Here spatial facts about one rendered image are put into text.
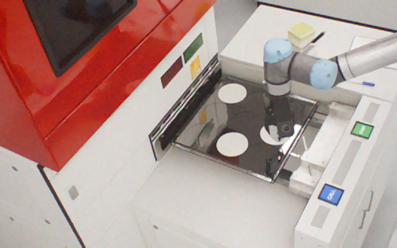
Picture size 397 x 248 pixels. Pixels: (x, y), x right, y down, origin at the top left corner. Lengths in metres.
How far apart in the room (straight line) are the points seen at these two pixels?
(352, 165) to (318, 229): 0.24
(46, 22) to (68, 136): 0.28
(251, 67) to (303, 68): 0.52
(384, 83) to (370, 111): 0.13
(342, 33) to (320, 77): 0.65
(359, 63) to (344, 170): 0.30
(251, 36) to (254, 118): 0.37
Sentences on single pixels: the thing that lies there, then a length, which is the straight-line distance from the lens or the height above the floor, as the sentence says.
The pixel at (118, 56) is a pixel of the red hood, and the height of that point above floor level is 1.36.
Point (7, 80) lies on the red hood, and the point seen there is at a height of 1.51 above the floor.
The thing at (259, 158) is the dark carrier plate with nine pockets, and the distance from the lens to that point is 1.56.
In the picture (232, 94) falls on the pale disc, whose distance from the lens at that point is 1.77.
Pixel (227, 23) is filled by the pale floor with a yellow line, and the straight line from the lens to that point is 3.68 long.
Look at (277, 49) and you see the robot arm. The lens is 1.31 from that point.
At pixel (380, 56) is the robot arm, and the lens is 1.39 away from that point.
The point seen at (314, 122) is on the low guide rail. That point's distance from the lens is 1.74.
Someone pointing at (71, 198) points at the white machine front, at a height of 1.06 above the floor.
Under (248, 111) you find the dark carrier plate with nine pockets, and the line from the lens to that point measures 1.70.
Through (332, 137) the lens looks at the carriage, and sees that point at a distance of 1.65.
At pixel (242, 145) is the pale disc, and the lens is 1.59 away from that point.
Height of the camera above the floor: 2.10
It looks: 46 degrees down
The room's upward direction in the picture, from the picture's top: 10 degrees counter-clockwise
